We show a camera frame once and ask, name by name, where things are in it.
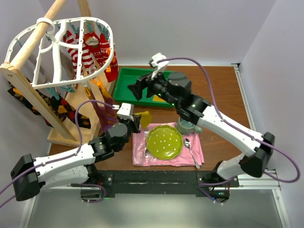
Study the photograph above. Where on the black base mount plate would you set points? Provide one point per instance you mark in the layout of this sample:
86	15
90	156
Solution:
159	182

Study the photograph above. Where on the yellow monster sock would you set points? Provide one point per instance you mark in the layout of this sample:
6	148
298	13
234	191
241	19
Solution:
146	118

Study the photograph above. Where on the silver fork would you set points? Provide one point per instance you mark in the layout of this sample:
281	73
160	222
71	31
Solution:
146	133

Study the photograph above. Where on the wooden hanger stand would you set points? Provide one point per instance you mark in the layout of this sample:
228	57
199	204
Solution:
19	52

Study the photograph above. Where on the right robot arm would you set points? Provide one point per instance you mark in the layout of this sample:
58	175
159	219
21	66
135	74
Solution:
256	148

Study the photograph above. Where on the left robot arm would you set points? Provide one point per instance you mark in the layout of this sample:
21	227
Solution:
31	175

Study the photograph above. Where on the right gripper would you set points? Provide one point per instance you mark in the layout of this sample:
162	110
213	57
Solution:
144	82

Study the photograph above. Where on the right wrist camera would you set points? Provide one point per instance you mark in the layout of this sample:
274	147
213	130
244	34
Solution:
158	62

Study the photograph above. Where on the white round sock hanger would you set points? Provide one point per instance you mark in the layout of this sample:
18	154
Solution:
52	41

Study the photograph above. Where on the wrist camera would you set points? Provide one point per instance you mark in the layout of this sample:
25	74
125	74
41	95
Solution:
126	111
158	62

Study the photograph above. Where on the green scalloped plate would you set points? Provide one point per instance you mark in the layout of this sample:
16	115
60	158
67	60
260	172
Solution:
164	142

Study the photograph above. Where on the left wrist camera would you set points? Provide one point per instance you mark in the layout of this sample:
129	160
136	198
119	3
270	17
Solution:
126	111

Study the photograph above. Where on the red patterned sock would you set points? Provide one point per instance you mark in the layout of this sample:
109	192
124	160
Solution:
111	72

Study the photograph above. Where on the purple yellow striped sock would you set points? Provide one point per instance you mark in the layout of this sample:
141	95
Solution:
106	116

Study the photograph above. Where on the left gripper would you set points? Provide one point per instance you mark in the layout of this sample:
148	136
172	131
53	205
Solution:
135	123

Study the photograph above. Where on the silver spoon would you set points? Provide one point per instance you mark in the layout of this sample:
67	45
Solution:
187	144

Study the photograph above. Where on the teal ceramic mug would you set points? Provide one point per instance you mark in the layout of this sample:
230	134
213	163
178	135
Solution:
187	128

